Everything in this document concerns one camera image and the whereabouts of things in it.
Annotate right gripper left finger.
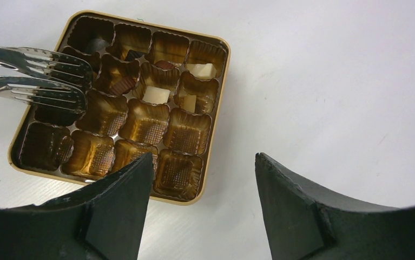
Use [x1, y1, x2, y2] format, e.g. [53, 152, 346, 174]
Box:
[0, 153, 153, 259]

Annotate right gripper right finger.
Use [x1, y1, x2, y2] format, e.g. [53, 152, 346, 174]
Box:
[255, 153, 415, 259]

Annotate brown ridged chocolate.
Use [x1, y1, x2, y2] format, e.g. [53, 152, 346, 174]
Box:
[110, 77, 136, 96]

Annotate gold chocolate box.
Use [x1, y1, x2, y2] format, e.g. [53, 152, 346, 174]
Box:
[8, 10, 230, 205]

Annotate small cream chocolate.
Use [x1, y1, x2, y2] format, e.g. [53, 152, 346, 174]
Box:
[182, 95, 197, 113]

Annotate steel serving tongs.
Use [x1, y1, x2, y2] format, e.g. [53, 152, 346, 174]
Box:
[0, 47, 94, 114]

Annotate reddish brown chocolate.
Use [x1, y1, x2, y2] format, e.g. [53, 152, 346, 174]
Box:
[154, 60, 176, 70]

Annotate dark striped chocolate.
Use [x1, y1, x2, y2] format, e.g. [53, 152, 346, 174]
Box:
[124, 49, 146, 62]

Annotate dark grey heart chocolate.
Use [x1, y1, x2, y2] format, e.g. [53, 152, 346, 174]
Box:
[83, 38, 110, 55]

